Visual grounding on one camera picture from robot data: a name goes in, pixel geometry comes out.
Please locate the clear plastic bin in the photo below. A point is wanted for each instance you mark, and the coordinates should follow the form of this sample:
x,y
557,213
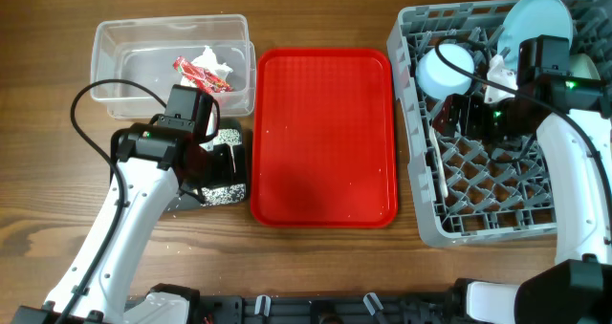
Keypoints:
x,y
144,50

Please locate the green bowl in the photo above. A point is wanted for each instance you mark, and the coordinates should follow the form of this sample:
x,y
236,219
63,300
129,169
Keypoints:
x,y
582,66

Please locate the grey dishwasher rack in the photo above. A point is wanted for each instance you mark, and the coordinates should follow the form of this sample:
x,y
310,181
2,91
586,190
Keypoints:
x,y
490,197

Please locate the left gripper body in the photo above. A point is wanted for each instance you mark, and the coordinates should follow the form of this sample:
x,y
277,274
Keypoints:
x,y
215,167

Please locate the red snack wrapper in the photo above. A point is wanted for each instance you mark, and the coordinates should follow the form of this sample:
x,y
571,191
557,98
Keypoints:
x,y
201,77

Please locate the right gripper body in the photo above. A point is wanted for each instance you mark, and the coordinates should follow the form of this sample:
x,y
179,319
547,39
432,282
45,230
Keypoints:
x,y
481,119

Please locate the light blue bowl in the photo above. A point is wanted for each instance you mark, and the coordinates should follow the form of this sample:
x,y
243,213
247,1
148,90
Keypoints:
x,y
438,80

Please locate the light blue plate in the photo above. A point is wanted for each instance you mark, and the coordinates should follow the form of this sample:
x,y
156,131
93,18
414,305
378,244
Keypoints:
x,y
532,18

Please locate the food scraps and rice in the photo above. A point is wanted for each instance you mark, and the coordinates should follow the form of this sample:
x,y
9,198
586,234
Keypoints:
x,y
230,194

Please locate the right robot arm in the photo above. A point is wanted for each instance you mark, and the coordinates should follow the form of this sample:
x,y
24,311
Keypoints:
x,y
569,117

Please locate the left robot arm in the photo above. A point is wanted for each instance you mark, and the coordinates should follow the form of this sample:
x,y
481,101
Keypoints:
x,y
187,155

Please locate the white plastic spoon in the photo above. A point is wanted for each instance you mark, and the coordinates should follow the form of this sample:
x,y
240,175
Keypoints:
x,y
438,158

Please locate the white tissue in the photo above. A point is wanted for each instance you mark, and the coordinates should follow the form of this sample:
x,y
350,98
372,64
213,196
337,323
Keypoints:
x,y
208,60

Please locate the black plastic tray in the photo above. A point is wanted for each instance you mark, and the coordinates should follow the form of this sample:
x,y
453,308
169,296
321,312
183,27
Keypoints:
x,y
190,198

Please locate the red serving tray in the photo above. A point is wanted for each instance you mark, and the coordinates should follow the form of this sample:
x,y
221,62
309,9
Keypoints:
x,y
323,151

